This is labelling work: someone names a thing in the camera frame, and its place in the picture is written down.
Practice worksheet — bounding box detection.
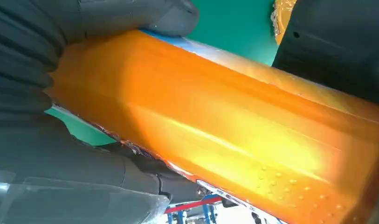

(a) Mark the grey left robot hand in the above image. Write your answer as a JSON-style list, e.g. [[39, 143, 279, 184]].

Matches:
[[272, 0, 379, 107]]

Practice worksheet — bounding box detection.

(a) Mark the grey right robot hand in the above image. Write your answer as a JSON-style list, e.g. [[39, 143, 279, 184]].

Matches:
[[0, 0, 206, 224]]

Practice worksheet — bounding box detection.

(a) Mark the yellow plastic sheet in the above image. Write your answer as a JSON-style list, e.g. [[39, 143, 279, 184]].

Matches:
[[271, 0, 298, 45]]

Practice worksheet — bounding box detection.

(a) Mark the blue metal frame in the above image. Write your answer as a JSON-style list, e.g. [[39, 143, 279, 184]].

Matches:
[[166, 194, 219, 224]]

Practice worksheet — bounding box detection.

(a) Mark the red pole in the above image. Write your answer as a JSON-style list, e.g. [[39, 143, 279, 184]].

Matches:
[[165, 196, 223, 215]]

